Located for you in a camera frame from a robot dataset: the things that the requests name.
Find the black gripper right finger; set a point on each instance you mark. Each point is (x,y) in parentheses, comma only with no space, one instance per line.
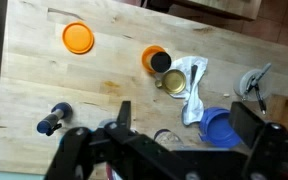
(245,123)

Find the wooden kitchen cart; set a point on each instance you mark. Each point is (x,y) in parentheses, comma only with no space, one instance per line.
(38,72)

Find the black whisk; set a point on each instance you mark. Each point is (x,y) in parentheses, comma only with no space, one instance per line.
(253,84)

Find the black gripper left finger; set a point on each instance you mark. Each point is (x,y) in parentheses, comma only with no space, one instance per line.
(124,116)

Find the clear glass jar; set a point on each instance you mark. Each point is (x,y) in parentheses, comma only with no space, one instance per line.
(168,139)

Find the blue mug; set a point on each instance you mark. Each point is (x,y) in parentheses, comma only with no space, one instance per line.
(215,128)

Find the orange cup with black lid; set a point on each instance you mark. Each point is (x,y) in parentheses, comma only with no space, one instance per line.
(156,60)

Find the gold measuring cup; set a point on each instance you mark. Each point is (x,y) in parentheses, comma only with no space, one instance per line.
(172,82)

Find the blue pepper grinder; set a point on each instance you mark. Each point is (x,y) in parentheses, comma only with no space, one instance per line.
(51,123)

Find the white dish cloth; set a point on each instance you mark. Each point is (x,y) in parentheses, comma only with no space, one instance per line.
(193,68)

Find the orange plastic lid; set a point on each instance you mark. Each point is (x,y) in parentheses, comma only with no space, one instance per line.
(78,38)

